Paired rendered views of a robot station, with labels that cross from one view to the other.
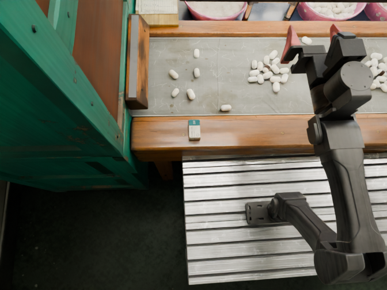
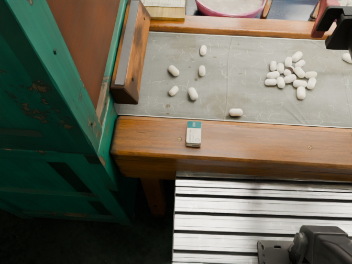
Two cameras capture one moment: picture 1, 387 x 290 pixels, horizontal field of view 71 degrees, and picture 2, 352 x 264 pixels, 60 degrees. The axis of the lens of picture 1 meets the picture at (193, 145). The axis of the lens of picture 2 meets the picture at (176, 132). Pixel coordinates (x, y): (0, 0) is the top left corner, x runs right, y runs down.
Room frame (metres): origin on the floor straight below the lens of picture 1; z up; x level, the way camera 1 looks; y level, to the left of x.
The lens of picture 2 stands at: (-0.06, -0.03, 1.43)
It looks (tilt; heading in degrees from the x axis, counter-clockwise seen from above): 63 degrees down; 14
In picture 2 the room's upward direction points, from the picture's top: straight up
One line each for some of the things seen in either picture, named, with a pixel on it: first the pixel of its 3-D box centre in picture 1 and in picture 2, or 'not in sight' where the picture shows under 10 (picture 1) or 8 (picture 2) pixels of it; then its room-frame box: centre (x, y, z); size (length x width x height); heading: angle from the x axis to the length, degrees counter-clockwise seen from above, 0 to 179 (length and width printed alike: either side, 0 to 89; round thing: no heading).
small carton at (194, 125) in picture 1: (194, 129); (193, 133); (0.27, 0.00, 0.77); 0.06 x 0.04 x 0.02; 10
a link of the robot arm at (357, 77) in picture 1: (339, 106); not in sight; (0.24, -0.26, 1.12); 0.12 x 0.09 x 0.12; 12
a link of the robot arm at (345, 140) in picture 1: (340, 200); not in sight; (0.08, -0.30, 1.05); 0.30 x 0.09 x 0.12; 12
